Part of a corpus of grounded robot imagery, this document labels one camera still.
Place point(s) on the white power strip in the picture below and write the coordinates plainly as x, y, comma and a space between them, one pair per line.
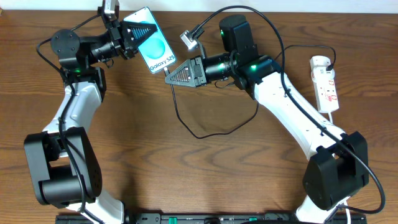
326, 96

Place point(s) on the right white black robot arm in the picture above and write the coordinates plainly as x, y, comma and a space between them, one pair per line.
337, 166

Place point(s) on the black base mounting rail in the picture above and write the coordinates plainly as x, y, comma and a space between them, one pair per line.
156, 218

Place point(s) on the white USB charger plug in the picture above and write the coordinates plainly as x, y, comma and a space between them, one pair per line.
321, 69

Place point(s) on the blue screen Galaxy smartphone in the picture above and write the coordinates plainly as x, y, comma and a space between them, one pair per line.
155, 51

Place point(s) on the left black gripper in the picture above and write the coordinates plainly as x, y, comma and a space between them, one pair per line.
117, 38

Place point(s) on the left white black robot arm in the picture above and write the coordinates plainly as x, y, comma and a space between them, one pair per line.
63, 167

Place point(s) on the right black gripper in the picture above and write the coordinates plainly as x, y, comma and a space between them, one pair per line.
196, 71

